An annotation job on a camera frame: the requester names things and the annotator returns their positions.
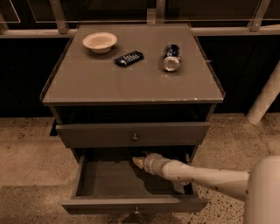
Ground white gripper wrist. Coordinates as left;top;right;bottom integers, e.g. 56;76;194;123
132;153;171;177

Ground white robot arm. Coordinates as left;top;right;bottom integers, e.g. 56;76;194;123
132;153;280;224

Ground brass upper drawer knob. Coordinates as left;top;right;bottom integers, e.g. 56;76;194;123
131;133;139;142

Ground closed grey upper drawer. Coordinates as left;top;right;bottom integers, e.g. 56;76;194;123
56;122;210;148

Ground open grey middle drawer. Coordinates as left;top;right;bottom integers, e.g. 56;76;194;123
61;147;207;214

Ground grey drawer cabinet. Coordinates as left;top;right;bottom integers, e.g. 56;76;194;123
39;23;227;216

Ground blue snack bar wrapper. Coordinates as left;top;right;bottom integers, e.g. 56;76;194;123
114;51;144;67

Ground blue white soda can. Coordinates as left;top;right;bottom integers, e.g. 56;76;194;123
163;44;181;72

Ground white paper bowl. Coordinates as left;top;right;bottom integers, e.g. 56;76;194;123
82;32;118;53

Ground white diagonal post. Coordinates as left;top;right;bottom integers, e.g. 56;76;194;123
246;60;280;124

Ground metal railing frame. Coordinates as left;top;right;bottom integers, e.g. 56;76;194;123
0;0;280;39

